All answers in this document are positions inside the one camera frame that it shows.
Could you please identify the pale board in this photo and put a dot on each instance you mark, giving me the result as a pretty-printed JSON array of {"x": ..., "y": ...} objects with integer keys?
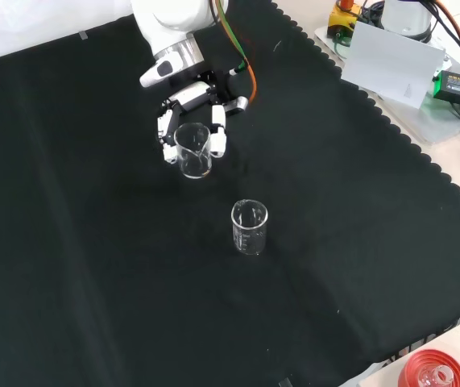
[{"x": 390, "y": 64}]

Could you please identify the grey tape strip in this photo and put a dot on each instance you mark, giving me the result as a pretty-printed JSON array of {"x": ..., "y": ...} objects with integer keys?
[
  {"x": 286, "y": 383},
  {"x": 83, "y": 36}
]

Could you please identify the grey metal base plate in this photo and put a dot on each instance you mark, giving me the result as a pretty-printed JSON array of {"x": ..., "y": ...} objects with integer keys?
[{"x": 435, "y": 125}]

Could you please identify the black cloth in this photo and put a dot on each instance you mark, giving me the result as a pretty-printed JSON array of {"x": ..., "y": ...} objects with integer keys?
[{"x": 92, "y": 242}]

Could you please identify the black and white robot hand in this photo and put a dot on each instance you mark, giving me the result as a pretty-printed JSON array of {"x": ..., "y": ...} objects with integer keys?
[{"x": 191, "y": 96}]

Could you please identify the clear glass flask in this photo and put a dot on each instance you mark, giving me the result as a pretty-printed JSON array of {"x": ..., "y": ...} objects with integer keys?
[{"x": 439, "y": 377}]

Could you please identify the yellow stop button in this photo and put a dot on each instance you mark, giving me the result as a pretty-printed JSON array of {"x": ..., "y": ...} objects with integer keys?
[{"x": 340, "y": 20}]

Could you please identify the clear glass beaker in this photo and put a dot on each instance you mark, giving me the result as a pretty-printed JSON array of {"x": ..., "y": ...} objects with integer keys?
[
  {"x": 193, "y": 161},
  {"x": 249, "y": 238}
]

